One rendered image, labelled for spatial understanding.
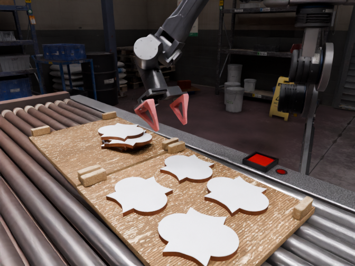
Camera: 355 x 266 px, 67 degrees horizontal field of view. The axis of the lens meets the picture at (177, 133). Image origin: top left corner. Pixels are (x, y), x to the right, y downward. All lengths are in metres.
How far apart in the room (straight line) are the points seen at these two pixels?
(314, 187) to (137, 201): 0.44
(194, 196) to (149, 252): 0.18
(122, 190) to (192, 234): 0.20
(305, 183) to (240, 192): 0.21
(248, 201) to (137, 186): 0.25
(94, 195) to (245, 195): 0.34
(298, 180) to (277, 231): 0.25
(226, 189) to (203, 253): 0.20
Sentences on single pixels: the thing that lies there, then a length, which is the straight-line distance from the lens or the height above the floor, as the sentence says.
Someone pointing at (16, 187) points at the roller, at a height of 0.91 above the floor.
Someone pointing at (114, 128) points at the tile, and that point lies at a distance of 0.89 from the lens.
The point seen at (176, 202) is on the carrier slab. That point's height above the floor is 0.94.
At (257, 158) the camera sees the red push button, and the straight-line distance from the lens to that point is 0.83.
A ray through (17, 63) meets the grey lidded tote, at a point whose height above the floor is 0.76.
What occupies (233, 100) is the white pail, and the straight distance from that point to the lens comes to 4.40.
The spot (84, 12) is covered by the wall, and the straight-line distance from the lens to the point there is 6.45.
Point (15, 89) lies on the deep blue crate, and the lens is 5.19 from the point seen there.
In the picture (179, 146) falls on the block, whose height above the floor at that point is 0.95.
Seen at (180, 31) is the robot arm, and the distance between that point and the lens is 0.72.
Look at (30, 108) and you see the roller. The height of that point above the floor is 0.92.
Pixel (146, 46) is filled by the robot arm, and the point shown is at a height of 1.25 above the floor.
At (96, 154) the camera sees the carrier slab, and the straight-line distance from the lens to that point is 0.83.
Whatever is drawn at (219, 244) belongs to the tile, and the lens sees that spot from 0.49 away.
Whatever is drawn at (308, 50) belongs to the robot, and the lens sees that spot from 1.25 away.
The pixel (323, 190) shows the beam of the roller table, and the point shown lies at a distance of 0.76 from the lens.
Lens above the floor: 1.29
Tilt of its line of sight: 22 degrees down
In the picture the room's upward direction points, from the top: straight up
